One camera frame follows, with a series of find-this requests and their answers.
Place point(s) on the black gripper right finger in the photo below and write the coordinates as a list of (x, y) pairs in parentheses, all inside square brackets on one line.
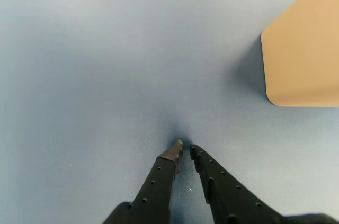
[(225, 195)]

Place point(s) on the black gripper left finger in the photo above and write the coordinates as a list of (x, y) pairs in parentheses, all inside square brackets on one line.
[(156, 187)]

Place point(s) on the beige square container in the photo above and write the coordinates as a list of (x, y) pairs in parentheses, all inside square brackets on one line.
[(304, 57)]

